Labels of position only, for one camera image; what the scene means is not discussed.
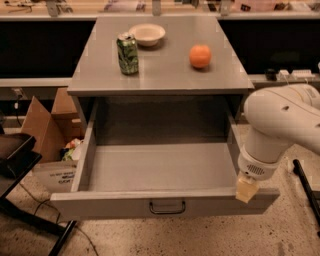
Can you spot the brown cardboard box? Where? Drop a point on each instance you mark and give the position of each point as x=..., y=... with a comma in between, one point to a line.
x=55, y=131

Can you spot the white bowl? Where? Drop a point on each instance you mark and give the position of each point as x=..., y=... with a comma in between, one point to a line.
x=147, y=34

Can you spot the orange fruit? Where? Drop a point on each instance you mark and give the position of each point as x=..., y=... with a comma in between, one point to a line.
x=200, y=56

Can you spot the black small device on ledge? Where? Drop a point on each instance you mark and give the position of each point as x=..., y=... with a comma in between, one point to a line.
x=270, y=75

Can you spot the green soda can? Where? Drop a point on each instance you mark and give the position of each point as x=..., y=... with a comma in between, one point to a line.
x=127, y=53

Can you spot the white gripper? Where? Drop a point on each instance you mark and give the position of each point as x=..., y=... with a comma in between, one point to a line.
x=254, y=167

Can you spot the white power strip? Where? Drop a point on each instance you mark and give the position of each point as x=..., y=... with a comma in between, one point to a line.
x=297, y=74

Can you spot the grey top drawer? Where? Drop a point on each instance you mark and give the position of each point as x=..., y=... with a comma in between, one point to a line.
x=159, y=159

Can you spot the trash in cardboard box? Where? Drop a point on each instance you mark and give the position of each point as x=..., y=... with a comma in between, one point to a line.
x=72, y=150

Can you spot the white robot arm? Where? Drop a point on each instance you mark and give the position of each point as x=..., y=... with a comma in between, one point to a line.
x=279, y=117

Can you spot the black bar right floor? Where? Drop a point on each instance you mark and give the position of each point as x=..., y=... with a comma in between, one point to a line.
x=312, y=195

